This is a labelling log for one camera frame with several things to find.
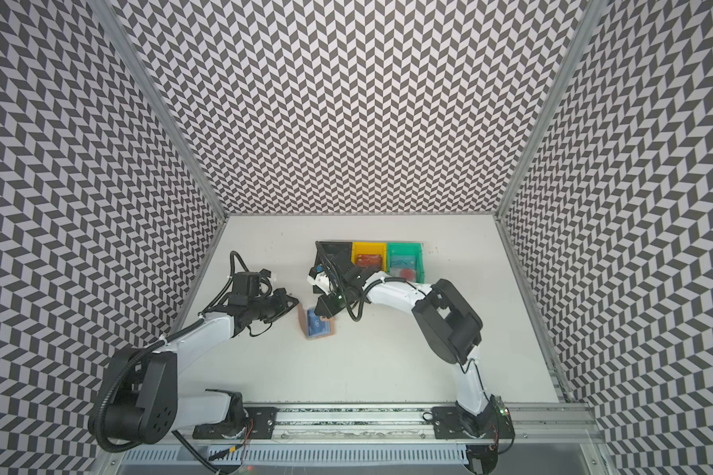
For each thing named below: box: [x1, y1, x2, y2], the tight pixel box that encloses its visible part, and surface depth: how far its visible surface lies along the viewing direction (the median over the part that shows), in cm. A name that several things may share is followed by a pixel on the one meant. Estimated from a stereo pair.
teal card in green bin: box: [390, 254, 417, 270], surface depth 104 cm
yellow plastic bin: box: [350, 241, 388, 272], surface depth 102 cm
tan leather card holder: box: [297, 302, 336, 340], surface depth 90 cm
